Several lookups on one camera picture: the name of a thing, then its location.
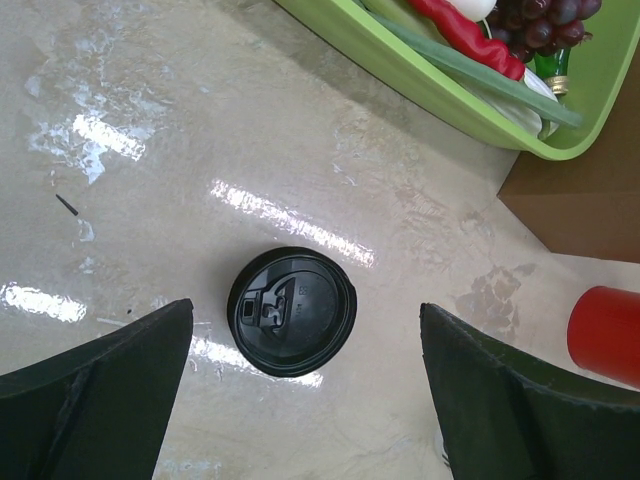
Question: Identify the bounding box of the brown paper bag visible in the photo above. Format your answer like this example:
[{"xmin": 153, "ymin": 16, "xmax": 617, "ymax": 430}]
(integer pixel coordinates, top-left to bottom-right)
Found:
[{"xmin": 498, "ymin": 54, "xmax": 640, "ymax": 263}]

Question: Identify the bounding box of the white daikon radish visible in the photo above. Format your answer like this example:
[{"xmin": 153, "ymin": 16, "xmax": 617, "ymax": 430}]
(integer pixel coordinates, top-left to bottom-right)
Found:
[{"xmin": 474, "ymin": 68, "xmax": 559, "ymax": 140}]

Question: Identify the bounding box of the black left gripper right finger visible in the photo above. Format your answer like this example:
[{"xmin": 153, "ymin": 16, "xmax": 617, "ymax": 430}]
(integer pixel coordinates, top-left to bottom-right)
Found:
[{"xmin": 420, "ymin": 303, "xmax": 639, "ymax": 479}]

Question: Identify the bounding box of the green scallion stalk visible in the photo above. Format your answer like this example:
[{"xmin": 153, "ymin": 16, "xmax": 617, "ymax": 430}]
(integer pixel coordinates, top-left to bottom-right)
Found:
[{"xmin": 370, "ymin": 12, "xmax": 582, "ymax": 128}]

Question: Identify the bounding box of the green glass bottle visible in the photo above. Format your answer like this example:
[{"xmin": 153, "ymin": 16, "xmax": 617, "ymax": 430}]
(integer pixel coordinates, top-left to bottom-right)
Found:
[{"xmin": 534, "ymin": 48, "xmax": 571, "ymax": 97}]

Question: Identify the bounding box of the green plastic basket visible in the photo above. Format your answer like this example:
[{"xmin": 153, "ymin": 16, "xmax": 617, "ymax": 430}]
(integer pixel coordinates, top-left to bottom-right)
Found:
[{"xmin": 280, "ymin": 1, "xmax": 639, "ymax": 161}]

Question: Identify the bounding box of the dark red grape bunch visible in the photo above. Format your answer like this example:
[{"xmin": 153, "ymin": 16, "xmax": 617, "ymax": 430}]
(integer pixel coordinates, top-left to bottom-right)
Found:
[{"xmin": 486, "ymin": 0, "xmax": 602, "ymax": 63}]

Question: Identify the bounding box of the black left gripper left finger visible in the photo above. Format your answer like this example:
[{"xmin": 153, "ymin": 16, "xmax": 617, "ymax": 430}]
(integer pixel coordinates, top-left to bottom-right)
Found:
[{"xmin": 1, "ymin": 299, "xmax": 193, "ymax": 479}]

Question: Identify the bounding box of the red chili pepper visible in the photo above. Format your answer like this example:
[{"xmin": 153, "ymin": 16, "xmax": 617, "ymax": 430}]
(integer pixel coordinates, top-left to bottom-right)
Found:
[{"xmin": 408, "ymin": 0, "xmax": 526, "ymax": 81}]

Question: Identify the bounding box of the red plastic cup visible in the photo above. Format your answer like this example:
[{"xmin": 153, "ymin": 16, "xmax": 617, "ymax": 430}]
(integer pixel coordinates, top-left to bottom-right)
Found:
[{"xmin": 567, "ymin": 286, "xmax": 639, "ymax": 388}]

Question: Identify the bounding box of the black plastic coffee lid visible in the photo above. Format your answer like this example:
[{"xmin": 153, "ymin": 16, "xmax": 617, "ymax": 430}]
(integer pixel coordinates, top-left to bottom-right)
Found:
[{"xmin": 227, "ymin": 246, "xmax": 357, "ymax": 378}]

